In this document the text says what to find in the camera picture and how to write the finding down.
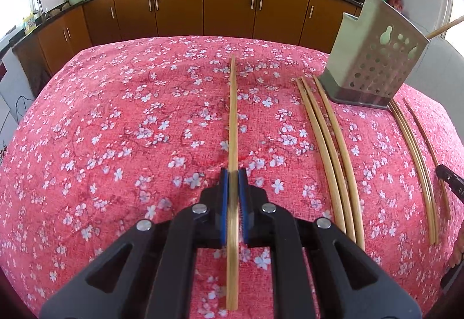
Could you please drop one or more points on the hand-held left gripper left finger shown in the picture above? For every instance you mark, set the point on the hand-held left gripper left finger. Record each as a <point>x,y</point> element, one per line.
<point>224,206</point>

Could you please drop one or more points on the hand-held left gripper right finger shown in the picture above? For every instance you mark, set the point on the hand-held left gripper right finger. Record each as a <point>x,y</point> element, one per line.
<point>243,206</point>

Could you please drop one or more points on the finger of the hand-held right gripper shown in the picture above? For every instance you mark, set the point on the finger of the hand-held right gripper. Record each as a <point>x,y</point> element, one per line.
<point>447,176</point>

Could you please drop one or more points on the long bamboo chopstick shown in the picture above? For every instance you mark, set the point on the long bamboo chopstick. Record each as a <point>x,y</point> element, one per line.
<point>422,131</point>
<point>422,177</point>
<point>344,145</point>
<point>233,123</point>
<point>427,177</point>
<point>447,27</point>
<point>322,145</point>
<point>330,145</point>

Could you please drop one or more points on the perforated beige chopstick holder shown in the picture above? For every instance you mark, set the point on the perforated beige chopstick holder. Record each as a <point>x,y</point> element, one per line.
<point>373,50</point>

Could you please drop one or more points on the person's right hand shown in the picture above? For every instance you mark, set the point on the person's right hand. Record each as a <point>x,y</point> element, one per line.
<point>457,250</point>

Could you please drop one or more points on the red floral tablecloth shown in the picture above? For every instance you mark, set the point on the red floral tablecloth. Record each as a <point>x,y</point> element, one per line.
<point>127,159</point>

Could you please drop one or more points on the brown lower kitchen cabinets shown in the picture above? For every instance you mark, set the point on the brown lower kitchen cabinets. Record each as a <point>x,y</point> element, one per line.
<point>181,10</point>

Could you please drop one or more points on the white appliance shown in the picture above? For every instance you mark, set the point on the white appliance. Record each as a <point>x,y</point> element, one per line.
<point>11,86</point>

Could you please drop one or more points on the yellow detergent bottle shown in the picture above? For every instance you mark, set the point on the yellow detergent bottle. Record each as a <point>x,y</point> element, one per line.
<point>29,23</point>

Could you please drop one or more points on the metal faucet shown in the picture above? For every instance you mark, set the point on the metal faucet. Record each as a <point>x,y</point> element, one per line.
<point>39,7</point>

